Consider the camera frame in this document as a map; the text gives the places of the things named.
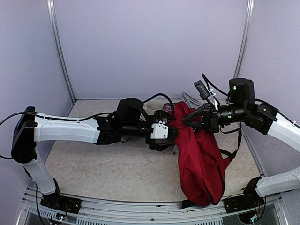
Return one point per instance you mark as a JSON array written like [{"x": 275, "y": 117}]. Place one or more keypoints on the grey photo cover book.
[{"x": 190, "y": 101}]

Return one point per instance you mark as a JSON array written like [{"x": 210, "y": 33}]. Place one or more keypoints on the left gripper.
[{"x": 159, "y": 146}]

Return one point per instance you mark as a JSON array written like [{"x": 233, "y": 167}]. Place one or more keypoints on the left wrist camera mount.
[{"x": 159, "y": 130}]

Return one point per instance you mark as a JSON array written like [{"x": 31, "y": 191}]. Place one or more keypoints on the left aluminium frame post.
[{"x": 59, "y": 50}]

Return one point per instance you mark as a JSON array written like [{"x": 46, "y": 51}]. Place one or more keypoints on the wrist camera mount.
[
  {"x": 205, "y": 93},
  {"x": 159, "y": 130}
]

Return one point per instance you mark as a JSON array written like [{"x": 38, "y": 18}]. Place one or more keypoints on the right aluminium frame post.
[{"x": 244, "y": 40}]

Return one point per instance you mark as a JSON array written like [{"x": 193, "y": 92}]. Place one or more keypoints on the white floral mug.
[{"x": 153, "y": 105}]

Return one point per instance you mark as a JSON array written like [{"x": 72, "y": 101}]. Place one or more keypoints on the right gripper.
[{"x": 210, "y": 121}]

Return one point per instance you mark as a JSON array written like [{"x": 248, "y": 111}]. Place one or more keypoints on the red backpack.
[{"x": 201, "y": 162}]

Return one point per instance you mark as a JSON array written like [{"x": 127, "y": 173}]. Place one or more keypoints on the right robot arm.
[{"x": 264, "y": 118}]

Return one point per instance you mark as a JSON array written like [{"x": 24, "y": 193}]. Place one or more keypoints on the front aluminium rail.
[{"x": 95, "y": 211}]

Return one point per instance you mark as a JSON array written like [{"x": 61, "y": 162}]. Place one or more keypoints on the aluminium frame post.
[
  {"x": 59, "y": 50},
  {"x": 244, "y": 40}
]

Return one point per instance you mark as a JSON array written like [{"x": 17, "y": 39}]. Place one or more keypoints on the white Designer Fate book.
[{"x": 169, "y": 108}]

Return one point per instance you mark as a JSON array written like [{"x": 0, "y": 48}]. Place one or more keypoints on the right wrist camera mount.
[{"x": 205, "y": 93}]

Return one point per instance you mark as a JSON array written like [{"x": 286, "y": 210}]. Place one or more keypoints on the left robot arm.
[{"x": 128, "y": 121}]

